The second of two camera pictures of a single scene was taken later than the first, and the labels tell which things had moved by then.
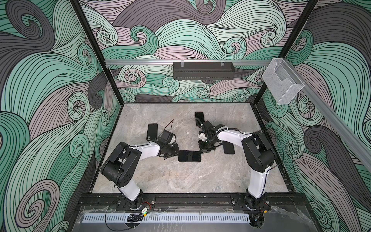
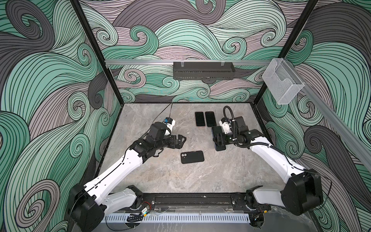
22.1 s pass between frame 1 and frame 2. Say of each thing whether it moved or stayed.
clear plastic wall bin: stayed
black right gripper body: moved
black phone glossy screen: moved
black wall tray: stayed
